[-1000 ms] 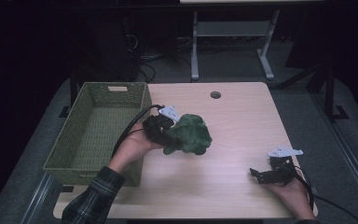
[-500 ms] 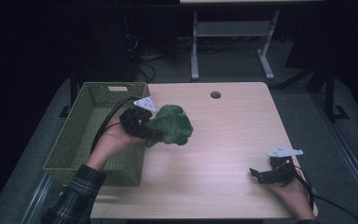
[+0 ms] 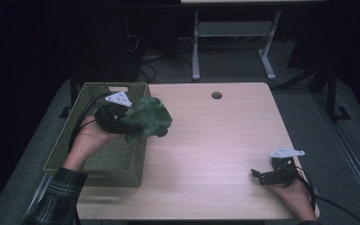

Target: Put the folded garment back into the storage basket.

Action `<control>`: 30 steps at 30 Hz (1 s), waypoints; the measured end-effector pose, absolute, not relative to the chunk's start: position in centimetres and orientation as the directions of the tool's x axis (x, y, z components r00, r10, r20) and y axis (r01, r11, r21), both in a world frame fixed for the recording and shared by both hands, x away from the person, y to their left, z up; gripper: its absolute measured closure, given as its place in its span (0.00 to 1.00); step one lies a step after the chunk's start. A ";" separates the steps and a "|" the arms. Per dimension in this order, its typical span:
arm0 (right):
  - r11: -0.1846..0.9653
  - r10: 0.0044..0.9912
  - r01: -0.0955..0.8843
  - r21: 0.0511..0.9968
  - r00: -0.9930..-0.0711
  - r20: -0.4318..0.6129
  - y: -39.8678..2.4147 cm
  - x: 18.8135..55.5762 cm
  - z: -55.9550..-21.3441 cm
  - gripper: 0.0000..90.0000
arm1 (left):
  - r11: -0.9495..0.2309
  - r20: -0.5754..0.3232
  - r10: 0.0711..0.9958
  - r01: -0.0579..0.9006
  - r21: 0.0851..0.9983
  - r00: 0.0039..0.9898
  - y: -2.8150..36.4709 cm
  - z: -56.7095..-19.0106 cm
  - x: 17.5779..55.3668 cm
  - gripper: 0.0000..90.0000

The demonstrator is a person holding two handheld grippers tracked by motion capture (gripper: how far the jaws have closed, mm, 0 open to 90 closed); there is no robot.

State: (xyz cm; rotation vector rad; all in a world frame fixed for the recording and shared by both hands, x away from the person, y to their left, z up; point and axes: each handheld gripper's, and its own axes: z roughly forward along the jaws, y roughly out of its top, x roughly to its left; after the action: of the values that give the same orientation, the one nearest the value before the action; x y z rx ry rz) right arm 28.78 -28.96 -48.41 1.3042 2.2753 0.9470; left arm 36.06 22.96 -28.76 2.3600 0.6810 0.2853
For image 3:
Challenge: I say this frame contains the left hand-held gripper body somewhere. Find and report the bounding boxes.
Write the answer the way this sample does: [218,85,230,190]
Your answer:
[94,90,136,134]

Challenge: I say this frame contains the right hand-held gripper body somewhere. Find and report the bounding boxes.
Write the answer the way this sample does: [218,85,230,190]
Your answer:
[268,146,306,188]

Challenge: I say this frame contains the green fuzzy garment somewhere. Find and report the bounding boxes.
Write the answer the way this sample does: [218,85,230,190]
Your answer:
[120,96,173,143]

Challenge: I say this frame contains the green woven basket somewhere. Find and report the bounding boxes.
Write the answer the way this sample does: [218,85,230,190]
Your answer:
[42,82,152,188]

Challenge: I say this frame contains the person's left hand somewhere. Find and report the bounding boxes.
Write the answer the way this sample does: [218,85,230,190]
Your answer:
[62,115,125,173]

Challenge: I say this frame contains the black metal stand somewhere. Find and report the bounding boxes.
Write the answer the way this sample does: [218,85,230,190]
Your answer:
[58,69,80,120]
[307,60,353,124]

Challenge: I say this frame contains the right hand-held gripper cable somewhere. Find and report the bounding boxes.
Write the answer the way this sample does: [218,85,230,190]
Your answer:
[289,163,318,212]

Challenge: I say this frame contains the bundle of black cables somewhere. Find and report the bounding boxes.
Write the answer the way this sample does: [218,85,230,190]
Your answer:
[124,32,195,84]

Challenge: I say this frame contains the long black cable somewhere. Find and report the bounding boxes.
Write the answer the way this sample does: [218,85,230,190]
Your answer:
[314,194,360,225]

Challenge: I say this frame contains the aluminium rail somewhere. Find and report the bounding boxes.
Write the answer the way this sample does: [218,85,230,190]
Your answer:
[20,172,55,225]
[311,92,360,218]

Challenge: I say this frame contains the grey metal table frame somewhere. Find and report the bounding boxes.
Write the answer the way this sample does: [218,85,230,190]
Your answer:
[191,8,283,83]

